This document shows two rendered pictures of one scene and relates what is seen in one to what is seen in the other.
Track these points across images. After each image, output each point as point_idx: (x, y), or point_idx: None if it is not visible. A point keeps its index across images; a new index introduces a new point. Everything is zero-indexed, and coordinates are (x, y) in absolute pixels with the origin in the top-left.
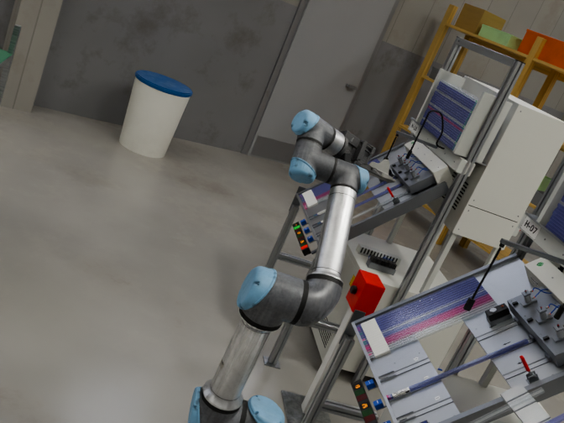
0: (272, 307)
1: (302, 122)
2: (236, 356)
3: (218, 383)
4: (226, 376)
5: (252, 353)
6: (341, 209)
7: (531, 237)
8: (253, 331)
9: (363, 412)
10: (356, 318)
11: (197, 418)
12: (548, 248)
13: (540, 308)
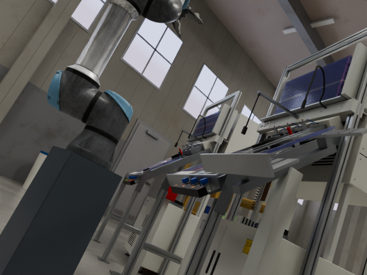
0: None
1: None
2: (101, 28)
3: (82, 55)
4: (90, 46)
5: (114, 26)
6: None
7: (266, 128)
8: (118, 5)
9: (183, 186)
10: None
11: (58, 79)
12: (278, 124)
13: (286, 125)
